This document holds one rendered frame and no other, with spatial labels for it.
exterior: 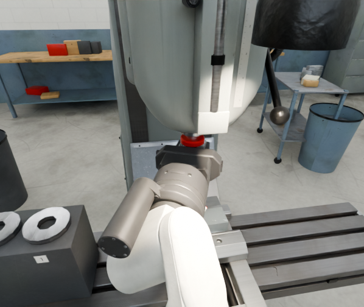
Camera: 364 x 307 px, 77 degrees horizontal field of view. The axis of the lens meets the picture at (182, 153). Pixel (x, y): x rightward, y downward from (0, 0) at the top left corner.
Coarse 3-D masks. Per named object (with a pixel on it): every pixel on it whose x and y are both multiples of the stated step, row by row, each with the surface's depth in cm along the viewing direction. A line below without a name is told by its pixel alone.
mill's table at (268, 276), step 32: (256, 224) 73; (288, 224) 72; (320, 224) 72; (352, 224) 72; (256, 256) 63; (288, 256) 63; (320, 256) 65; (352, 256) 63; (96, 288) 57; (160, 288) 56; (288, 288) 60; (320, 288) 62
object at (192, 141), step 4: (184, 136) 44; (200, 136) 44; (204, 136) 44; (180, 140) 44; (184, 140) 43; (188, 140) 43; (192, 140) 43; (196, 140) 43; (200, 140) 43; (204, 140) 44; (184, 144) 43; (188, 144) 43; (192, 144) 42; (196, 144) 42; (200, 144) 43
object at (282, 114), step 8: (272, 64) 38; (272, 72) 37; (272, 80) 37; (272, 88) 37; (272, 96) 37; (280, 104) 36; (272, 112) 36; (280, 112) 35; (288, 112) 35; (272, 120) 36; (280, 120) 35; (288, 120) 35
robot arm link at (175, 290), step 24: (168, 216) 24; (192, 216) 25; (168, 240) 22; (192, 240) 23; (168, 264) 21; (192, 264) 21; (216, 264) 24; (168, 288) 20; (192, 288) 20; (216, 288) 22
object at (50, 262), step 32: (0, 224) 48; (32, 224) 47; (64, 224) 47; (0, 256) 43; (32, 256) 44; (64, 256) 45; (96, 256) 61; (0, 288) 47; (32, 288) 49; (64, 288) 50
